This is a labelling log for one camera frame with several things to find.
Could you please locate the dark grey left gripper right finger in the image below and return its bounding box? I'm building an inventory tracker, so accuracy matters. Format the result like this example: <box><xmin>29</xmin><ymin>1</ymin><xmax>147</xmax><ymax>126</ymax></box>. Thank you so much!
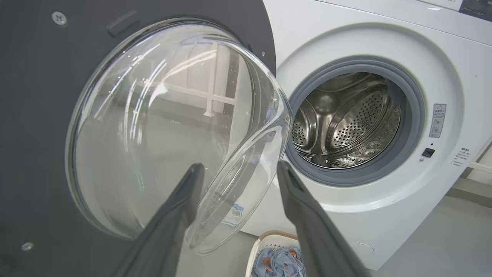
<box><xmin>276</xmin><ymin>160</ymin><xmax>370</xmax><ymax>277</ymax></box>

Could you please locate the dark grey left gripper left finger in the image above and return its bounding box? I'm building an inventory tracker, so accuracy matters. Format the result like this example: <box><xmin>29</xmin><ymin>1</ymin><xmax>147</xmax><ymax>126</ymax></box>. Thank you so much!
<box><xmin>111</xmin><ymin>162</ymin><xmax>205</xmax><ymax>277</ymax></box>

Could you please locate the blue orange-print garment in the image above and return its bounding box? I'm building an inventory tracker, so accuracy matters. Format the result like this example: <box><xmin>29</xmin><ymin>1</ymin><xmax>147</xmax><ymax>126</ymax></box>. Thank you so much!
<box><xmin>251</xmin><ymin>246</ymin><xmax>307</xmax><ymax>277</ymax></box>

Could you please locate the black round glass washer door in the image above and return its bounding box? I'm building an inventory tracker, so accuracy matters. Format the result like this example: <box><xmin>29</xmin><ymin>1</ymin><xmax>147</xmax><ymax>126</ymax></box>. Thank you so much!
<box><xmin>0</xmin><ymin>0</ymin><xmax>293</xmax><ymax>277</ymax></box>

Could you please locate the cream basket with brown rim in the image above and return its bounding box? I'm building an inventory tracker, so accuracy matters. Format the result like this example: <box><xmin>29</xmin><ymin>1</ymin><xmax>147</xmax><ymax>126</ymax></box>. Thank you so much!
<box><xmin>245</xmin><ymin>230</ymin><xmax>308</xmax><ymax>277</ymax></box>

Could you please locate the grey rubber door gasket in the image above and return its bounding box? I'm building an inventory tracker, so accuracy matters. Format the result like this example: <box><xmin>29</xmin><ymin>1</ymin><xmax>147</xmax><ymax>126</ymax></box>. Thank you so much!
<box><xmin>285</xmin><ymin>56</ymin><xmax>426</xmax><ymax>187</ymax></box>

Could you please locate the white front-load washing machine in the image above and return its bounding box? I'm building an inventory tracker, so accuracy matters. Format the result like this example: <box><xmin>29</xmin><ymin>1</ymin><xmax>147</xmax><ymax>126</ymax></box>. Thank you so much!
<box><xmin>240</xmin><ymin>0</ymin><xmax>492</xmax><ymax>271</ymax></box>

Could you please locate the round white filter cover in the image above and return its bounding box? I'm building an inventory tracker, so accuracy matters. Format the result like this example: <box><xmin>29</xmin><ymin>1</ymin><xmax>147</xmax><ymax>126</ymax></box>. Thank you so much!
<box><xmin>349</xmin><ymin>242</ymin><xmax>376</xmax><ymax>267</ymax></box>

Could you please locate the steel perforated washer drum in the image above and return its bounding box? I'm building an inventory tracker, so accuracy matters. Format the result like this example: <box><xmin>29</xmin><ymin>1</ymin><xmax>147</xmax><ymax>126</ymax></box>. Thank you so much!
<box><xmin>292</xmin><ymin>72</ymin><xmax>402</xmax><ymax>169</ymax></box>

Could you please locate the printed text sticker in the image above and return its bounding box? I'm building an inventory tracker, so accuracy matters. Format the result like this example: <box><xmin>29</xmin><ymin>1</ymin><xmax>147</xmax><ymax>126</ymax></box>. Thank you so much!
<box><xmin>450</xmin><ymin>147</ymin><xmax>472</xmax><ymax>168</ymax></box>

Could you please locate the grey warning sticker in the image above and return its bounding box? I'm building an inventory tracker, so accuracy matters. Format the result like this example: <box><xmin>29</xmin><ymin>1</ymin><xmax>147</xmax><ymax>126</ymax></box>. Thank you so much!
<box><xmin>429</xmin><ymin>103</ymin><xmax>447</xmax><ymax>139</ymax></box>

